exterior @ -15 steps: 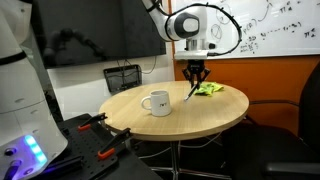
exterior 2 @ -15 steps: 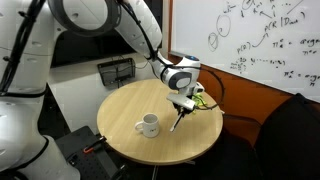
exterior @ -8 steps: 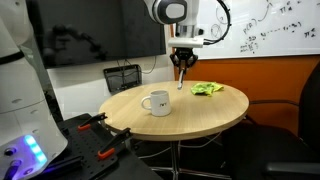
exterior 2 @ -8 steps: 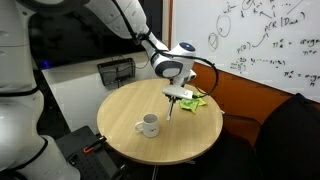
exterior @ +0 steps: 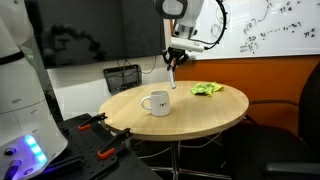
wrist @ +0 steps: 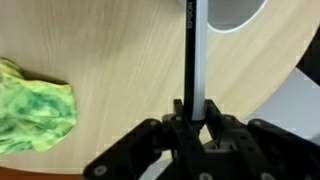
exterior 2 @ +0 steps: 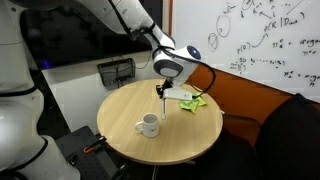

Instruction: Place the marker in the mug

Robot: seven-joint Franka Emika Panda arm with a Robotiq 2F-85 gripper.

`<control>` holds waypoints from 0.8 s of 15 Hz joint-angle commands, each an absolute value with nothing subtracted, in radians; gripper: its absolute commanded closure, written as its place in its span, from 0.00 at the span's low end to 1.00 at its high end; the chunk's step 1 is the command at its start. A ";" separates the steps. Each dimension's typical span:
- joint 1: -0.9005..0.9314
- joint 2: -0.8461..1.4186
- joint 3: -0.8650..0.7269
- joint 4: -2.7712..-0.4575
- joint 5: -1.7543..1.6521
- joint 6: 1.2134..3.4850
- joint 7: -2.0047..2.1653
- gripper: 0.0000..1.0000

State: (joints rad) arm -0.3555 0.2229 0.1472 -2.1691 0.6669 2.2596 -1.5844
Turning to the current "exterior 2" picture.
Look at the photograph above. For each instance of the green crumpled cloth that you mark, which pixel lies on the green crumpled cloth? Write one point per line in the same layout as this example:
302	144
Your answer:
191	105

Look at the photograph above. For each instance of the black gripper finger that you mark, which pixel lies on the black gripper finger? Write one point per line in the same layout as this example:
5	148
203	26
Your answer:
159	91

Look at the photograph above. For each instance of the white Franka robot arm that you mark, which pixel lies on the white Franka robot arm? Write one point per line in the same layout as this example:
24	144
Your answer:
20	116

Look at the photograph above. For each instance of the black wall television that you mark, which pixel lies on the black wall television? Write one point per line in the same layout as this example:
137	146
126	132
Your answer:
83	36

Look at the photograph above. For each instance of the black office chair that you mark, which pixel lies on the black office chair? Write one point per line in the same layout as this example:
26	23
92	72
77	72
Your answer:
290	143

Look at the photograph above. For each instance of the white ceramic mug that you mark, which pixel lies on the white ceramic mug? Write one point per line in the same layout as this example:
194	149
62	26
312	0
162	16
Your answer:
150	128

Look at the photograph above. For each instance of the metal table leg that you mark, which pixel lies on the metal table leg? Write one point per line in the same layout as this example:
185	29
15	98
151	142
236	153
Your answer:
154	172

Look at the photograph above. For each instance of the black and silver marker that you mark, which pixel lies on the black and silver marker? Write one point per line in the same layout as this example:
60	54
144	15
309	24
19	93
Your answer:
163	110

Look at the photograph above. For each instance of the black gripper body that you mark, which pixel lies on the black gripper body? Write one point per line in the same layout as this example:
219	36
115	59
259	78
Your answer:
169	84

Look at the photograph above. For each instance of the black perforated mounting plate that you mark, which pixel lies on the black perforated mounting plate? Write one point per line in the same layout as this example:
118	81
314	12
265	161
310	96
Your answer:
90	163

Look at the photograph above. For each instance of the white whiteboard with writing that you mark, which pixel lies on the white whiteboard with writing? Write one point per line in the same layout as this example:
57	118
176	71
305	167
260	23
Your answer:
266	33

